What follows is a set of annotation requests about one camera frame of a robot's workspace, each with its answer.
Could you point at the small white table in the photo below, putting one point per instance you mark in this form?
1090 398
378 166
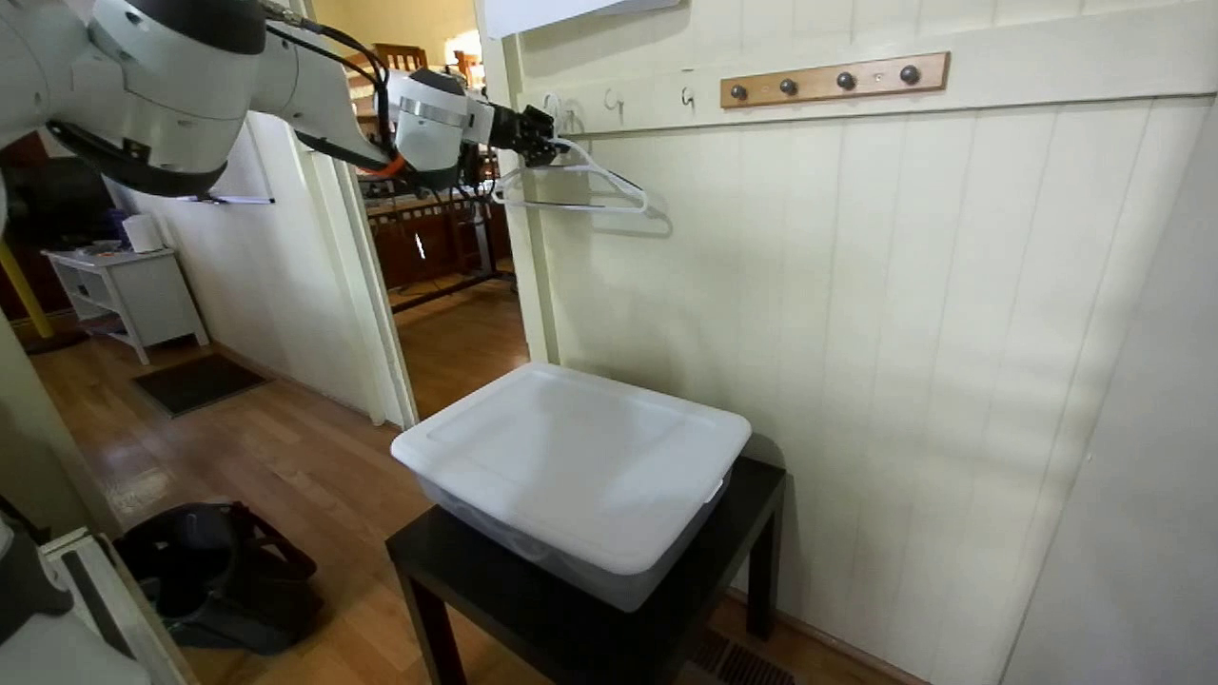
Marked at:
138 289

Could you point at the small metal wall hook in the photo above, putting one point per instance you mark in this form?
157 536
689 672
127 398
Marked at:
685 97

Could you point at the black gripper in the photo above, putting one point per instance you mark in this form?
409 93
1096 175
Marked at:
518 128

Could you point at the white plastic clothes hanger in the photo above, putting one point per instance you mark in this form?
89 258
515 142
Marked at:
614 175

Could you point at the black bag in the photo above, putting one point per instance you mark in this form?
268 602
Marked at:
216 574

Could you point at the dark floor mat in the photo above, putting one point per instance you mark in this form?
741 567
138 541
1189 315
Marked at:
195 384

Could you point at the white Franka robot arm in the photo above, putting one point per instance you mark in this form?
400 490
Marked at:
164 77

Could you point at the wooden peg rack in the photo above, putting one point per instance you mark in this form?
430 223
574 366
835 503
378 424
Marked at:
877 77

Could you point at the dark wood cabinet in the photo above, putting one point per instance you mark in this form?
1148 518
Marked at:
430 241

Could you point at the robot mounting stand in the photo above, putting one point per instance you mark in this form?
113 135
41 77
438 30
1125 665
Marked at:
89 634

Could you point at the black side table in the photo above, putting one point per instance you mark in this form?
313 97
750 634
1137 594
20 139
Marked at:
536 610

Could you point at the white plastic storage bin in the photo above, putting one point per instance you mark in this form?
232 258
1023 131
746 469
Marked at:
574 460

